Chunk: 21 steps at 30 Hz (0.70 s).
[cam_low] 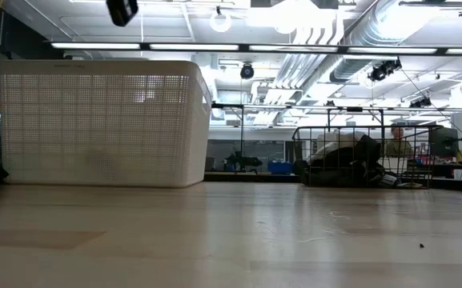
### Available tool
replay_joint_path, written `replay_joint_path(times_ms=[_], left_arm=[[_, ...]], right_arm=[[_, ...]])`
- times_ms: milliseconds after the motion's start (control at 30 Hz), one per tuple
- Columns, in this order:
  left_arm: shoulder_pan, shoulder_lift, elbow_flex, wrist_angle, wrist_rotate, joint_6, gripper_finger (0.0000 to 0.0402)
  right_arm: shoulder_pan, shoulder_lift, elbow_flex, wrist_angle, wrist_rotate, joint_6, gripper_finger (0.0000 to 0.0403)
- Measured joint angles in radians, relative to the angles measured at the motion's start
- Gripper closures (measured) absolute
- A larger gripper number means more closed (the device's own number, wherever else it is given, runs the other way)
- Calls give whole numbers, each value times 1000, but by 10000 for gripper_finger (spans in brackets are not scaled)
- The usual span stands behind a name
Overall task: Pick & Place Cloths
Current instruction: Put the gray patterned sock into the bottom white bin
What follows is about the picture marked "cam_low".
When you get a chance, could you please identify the silver ceiling duct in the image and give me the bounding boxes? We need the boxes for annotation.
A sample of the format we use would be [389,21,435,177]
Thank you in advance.
[328,0,456,83]

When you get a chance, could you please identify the black table frame rail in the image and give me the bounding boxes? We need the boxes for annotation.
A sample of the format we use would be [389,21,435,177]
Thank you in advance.
[204,171,462,193]

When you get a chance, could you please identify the black ceiling device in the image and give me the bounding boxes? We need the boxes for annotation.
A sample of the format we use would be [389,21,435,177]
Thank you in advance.
[368,58,403,83]

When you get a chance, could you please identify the white ring lamp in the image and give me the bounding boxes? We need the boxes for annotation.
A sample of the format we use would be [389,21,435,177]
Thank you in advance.
[209,10,233,34]

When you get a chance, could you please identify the black round ceiling fixture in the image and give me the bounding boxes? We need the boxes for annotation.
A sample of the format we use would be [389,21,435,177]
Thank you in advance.
[239,62,255,80]

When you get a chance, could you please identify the gold wire basket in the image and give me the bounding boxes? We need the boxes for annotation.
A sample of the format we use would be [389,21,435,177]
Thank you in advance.
[291,125,444,189]

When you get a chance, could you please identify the black underwear with grey waistband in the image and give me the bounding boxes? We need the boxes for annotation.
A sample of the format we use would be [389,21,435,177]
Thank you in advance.
[300,134,386,188]

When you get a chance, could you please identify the white plastic laundry basket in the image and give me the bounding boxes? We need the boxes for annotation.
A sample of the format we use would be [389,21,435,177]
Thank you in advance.
[0,59,212,189]

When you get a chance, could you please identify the person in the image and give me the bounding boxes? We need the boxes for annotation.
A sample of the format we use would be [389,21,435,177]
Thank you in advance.
[384,123,414,158]

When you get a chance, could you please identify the dark background monitor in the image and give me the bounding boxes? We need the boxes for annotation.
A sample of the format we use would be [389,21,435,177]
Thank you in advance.
[428,126,460,159]

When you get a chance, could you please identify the blue storage bin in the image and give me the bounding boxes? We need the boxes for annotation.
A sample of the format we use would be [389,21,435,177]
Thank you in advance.
[267,161,294,174]

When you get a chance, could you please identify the black bar with light tubes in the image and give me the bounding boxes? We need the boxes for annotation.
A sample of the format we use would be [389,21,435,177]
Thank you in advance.
[44,39,462,57]

